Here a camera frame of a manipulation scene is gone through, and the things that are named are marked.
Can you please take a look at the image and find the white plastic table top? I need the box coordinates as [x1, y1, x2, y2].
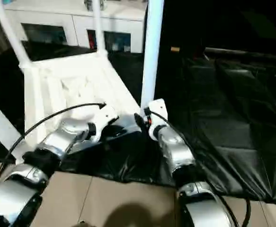
[14, 49, 143, 164]

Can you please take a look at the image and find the black glossy mat cloth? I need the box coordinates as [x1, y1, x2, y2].
[0, 44, 276, 204]

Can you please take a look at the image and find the white glass door cabinet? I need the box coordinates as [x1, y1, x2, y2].
[4, 0, 145, 54]

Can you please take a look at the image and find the dark patterned bundle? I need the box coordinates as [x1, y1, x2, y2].
[84, 0, 105, 10]

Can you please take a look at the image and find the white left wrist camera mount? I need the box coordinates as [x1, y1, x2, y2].
[92, 105, 119, 144]

